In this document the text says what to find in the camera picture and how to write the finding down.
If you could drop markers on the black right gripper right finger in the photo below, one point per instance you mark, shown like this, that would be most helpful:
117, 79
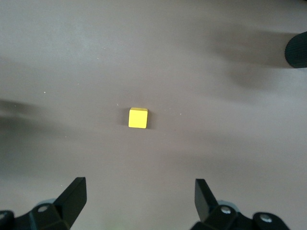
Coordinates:
204, 203

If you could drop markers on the black ribbed cylinder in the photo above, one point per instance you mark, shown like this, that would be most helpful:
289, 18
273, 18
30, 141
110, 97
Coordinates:
297, 51

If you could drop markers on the yellow cube block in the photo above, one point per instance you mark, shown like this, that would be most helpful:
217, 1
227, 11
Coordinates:
138, 119

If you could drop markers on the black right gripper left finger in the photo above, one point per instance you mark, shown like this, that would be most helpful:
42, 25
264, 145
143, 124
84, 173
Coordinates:
69, 203

